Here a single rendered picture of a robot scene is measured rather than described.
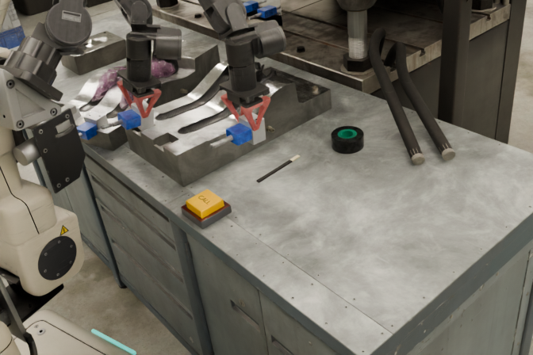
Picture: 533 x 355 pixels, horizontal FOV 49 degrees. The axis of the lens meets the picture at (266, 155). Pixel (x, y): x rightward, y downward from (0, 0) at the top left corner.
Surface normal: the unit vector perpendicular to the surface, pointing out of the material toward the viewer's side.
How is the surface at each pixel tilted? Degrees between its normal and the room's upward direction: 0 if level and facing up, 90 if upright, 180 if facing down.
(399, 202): 0
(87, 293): 0
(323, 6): 90
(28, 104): 90
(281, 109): 90
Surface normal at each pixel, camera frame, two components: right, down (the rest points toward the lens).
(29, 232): 0.84, 0.22
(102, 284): -0.11, -0.84
